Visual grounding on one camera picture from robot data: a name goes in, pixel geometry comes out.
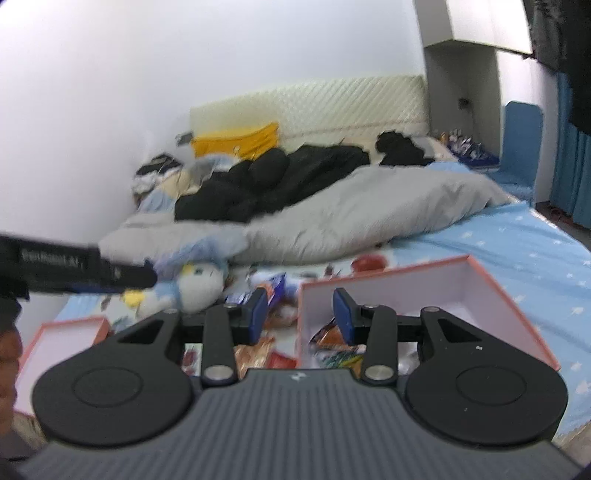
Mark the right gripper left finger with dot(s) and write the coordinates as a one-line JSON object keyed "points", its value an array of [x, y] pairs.
{"points": [[218, 330]]}

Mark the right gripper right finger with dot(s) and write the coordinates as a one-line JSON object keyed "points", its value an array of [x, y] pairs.
{"points": [[380, 329]]}

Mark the green pickled vegetable packet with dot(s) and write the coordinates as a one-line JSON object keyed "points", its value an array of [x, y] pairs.
{"points": [[339, 359]]}

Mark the blue kimchi snack packet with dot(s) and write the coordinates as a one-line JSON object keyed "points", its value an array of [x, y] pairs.
{"points": [[273, 283]]}

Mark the red snack packet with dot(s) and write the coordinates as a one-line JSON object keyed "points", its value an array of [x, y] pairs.
{"points": [[263, 355]]}

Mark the person's left hand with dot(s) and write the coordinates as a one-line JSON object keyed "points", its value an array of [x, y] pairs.
{"points": [[11, 350]]}

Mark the white blue plush bird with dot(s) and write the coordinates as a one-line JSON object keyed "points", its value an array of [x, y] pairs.
{"points": [[195, 288]]}

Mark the pink box lid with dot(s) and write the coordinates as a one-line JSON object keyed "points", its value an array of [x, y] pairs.
{"points": [[53, 343]]}

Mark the pink box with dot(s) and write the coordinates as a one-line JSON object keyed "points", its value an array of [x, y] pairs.
{"points": [[459, 285]]}

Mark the grey duvet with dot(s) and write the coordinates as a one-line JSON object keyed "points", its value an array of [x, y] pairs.
{"points": [[371, 206]]}

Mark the black clothes pile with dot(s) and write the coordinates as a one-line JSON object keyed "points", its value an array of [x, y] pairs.
{"points": [[272, 182]]}

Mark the black garment by headboard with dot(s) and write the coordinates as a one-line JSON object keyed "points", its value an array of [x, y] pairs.
{"points": [[400, 150]]}

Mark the yellow pillow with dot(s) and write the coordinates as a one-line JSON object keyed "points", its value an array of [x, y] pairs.
{"points": [[244, 143]]}

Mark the blue chair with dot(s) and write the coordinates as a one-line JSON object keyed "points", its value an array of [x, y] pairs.
{"points": [[522, 138]]}

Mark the cream quilted headboard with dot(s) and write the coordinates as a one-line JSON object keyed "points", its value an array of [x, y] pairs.
{"points": [[324, 112]]}

